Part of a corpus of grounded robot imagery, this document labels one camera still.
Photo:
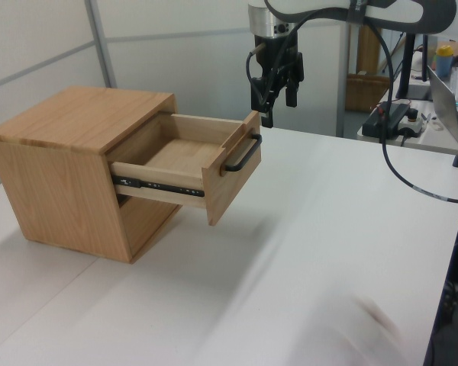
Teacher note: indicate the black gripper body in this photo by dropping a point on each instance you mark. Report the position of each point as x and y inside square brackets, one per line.
[265, 57]

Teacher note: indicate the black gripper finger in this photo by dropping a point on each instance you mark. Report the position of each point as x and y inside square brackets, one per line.
[292, 97]
[256, 95]

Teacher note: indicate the brown wooden background cabinet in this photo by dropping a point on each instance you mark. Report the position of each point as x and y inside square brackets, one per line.
[366, 89]

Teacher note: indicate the black power box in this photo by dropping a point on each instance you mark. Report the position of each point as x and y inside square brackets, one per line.
[381, 118]

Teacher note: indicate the black monitor stand pole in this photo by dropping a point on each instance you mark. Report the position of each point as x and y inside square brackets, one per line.
[406, 65]

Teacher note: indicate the emergency stop button box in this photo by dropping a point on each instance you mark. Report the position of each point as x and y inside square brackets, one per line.
[412, 122]

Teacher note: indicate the blue bottle with yellow lid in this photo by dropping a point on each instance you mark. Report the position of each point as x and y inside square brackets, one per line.
[444, 61]

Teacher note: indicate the open grey laptop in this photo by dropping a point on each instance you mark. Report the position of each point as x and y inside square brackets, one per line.
[448, 110]

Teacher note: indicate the light wooden cabinet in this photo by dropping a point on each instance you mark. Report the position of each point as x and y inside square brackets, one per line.
[57, 183]

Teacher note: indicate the grey partition post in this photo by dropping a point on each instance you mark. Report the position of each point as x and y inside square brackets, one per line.
[103, 42]

